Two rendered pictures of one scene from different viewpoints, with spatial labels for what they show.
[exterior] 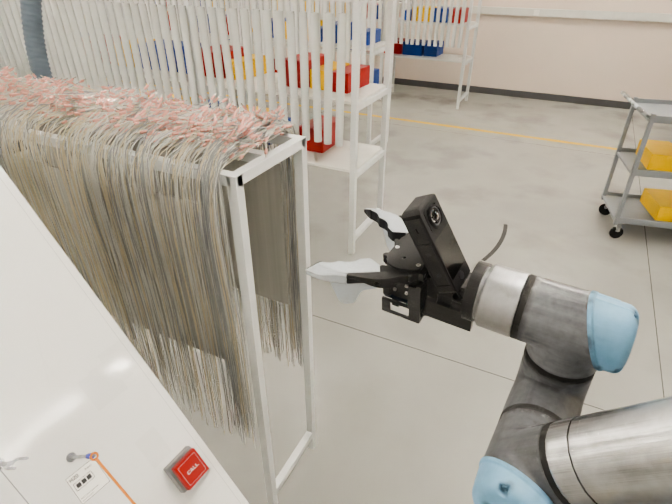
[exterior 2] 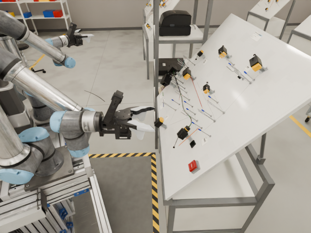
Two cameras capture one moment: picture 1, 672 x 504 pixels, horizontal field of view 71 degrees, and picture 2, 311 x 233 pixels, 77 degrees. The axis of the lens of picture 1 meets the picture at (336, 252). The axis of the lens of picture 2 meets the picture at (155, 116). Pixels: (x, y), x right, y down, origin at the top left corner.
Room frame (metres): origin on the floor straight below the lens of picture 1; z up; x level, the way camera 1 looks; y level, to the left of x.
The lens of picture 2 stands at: (1.00, -0.28, 1.99)
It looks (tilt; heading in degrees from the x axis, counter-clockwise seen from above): 38 degrees down; 148
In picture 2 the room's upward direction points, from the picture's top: straight up
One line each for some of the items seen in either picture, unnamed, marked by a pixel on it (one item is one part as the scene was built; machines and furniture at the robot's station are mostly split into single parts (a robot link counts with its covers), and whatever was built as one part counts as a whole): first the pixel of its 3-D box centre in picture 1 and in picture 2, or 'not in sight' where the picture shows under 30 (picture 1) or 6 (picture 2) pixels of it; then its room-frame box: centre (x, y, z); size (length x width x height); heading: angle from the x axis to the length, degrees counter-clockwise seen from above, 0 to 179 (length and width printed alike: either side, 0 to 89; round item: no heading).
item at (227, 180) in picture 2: not in sight; (195, 154); (0.16, 0.69, 0.60); 1.17 x 0.58 x 0.40; 150
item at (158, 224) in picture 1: (141, 287); not in sight; (1.53, 0.77, 0.78); 1.39 x 0.45 x 1.56; 64
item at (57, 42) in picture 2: not in sight; (52, 44); (-0.57, -0.15, 1.56); 0.11 x 0.08 x 0.09; 109
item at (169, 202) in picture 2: not in sight; (161, 137); (0.00, 0.41, 0.83); 1.18 x 0.06 x 0.06; 150
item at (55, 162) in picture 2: not in sight; (45, 158); (0.14, -0.41, 1.21); 0.15 x 0.15 x 0.10
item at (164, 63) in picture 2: not in sight; (170, 66); (-0.68, 0.98, 1.09); 0.35 x 0.33 x 0.07; 150
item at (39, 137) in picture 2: not in sight; (36, 143); (0.15, -0.41, 1.33); 0.13 x 0.12 x 0.14; 148
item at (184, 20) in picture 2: not in sight; (173, 22); (-0.64, 0.96, 1.56); 0.30 x 0.23 x 0.19; 62
